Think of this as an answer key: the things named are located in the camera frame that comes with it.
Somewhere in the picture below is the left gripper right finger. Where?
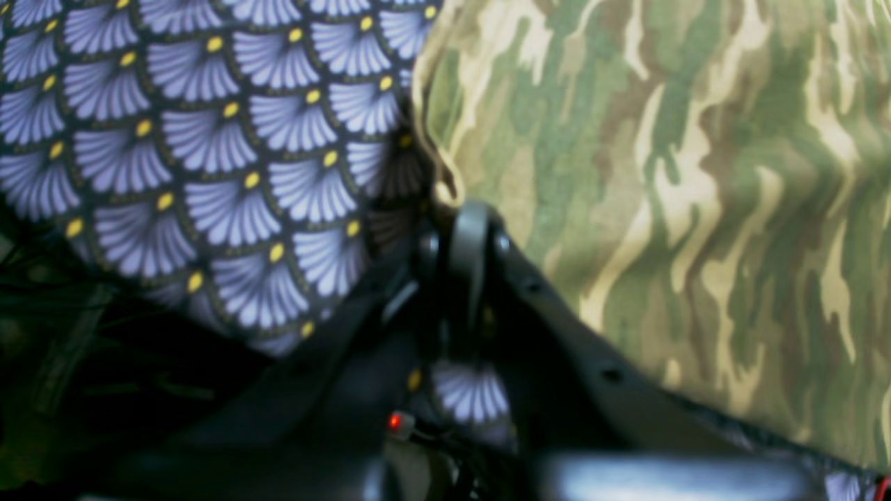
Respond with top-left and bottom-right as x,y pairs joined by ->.
449,200 -> 829,501

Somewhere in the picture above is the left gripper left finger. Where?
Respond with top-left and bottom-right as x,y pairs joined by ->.
139,232 -> 445,500

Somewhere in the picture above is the camouflage T-shirt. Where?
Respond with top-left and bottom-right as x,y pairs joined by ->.
413,1 -> 890,472

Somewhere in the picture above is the purple fan-pattern tablecloth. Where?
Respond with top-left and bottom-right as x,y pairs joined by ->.
0,0 -> 516,446

